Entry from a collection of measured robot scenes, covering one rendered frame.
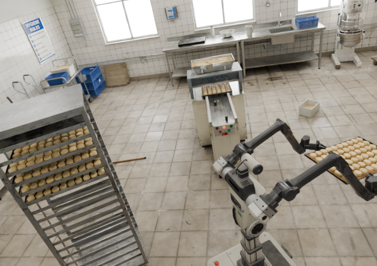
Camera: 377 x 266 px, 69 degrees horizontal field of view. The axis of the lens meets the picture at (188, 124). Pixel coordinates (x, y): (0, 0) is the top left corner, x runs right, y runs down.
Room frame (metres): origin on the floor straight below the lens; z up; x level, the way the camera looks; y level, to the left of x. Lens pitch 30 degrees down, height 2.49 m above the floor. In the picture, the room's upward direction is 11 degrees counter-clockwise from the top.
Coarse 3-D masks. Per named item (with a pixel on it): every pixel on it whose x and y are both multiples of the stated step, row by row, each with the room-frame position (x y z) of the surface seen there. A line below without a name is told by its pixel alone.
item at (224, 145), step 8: (216, 104) 3.13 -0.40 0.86; (224, 104) 3.12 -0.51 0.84; (216, 112) 2.96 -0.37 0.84; (224, 112) 2.92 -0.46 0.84; (208, 120) 2.81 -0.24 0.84; (216, 120) 2.78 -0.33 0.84; (224, 120) 2.74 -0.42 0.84; (232, 120) 2.70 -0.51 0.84; (216, 136) 2.68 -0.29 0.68; (224, 136) 2.67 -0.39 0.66; (232, 136) 2.66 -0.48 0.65; (216, 144) 2.68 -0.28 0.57; (224, 144) 2.67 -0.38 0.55; (232, 144) 2.66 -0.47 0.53; (216, 152) 2.68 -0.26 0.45; (224, 152) 2.67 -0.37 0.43; (216, 160) 2.68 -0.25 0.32; (240, 160) 2.65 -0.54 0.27
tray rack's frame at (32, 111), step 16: (48, 96) 1.95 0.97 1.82; (64, 96) 1.89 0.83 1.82; (80, 96) 1.82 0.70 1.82; (0, 112) 1.82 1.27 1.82; (16, 112) 1.76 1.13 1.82; (32, 112) 1.70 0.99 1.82; (48, 112) 1.65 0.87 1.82; (64, 112) 1.60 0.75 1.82; (0, 128) 1.55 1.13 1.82; (16, 128) 1.52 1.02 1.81; (0, 176) 1.46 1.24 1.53; (16, 192) 1.48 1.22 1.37; (64, 224) 1.90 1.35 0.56; (48, 240) 1.47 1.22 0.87; (112, 240) 1.95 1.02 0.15; (128, 240) 1.91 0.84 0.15; (80, 256) 1.83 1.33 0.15; (96, 256) 1.79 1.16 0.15; (112, 256) 1.76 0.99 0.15; (128, 256) 1.72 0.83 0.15
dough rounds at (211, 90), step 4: (220, 84) 3.59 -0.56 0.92; (224, 84) 3.58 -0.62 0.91; (228, 84) 3.58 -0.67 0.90; (208, 88) 3.54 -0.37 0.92; (212, 88) 3.51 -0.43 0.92; (216, 88) 3.49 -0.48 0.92; (220, 88) 3.50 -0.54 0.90; (224, 88) 3.47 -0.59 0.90; (228, 88) 3.41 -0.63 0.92; (204, 92) 3.44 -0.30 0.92; (208, 92) 3.43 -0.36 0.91; (212, 92) 3.43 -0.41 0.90; (216, 92) 3.40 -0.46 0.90; (220, 92) 3.37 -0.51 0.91
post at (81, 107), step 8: (88, 120) 1.63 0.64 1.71; (88, 128) 1.63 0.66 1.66; (96, 144) 1.63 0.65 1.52; (104, 160) 1.63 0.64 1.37; (112, 176) 1.64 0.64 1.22; (112, 184) 1.63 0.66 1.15; (120, 200) 1.63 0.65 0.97; (128, 216) 1.64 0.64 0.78; (136, 240) 1.63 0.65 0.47; (144, 256) 1.63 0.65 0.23
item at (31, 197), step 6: (102, 168) 1.74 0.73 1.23; (84, 174) 1.70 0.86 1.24; (96, 174) 1.68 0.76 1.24; (102, 174) 1.68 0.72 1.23; (72, 180) 1.66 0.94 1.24; (78, 180) 1.64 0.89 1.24; (84, 180) 1.65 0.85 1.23; (54, 186) 1.64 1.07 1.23; (60, 186) 1.61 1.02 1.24; (66, 186) 1.61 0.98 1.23; (42, 192) 1.59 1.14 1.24; (48, 192) 1.57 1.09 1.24; (30, 198) 1.55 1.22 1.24; (36, 198) 1.55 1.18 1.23
